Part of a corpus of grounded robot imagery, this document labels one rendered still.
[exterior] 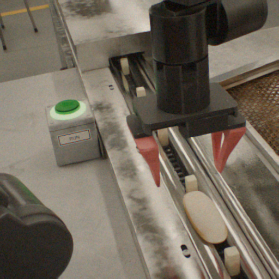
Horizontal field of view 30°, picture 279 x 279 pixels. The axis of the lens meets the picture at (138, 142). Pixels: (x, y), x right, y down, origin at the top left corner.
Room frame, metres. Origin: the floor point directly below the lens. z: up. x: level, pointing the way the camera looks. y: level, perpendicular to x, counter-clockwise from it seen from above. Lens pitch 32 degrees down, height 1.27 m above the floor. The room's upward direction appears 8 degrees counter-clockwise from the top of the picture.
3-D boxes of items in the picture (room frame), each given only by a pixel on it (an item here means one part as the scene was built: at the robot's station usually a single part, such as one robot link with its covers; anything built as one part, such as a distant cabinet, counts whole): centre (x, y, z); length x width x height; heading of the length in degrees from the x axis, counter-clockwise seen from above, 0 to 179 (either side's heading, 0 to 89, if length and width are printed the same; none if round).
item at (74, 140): (0.73, 0.10, 0.84); 0.08 x 0.08 x 0.11; 9
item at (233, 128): (0.51, -0.08, 0.95); 0.07 x 0.07 x 0.09; 9
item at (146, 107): (0.50, -0.05, 1.02); 0.10 x 0.07 x 0.07; 99
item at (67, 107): (0.73, 0.10, 0.90); 0.04 x 0.04 x 0.02
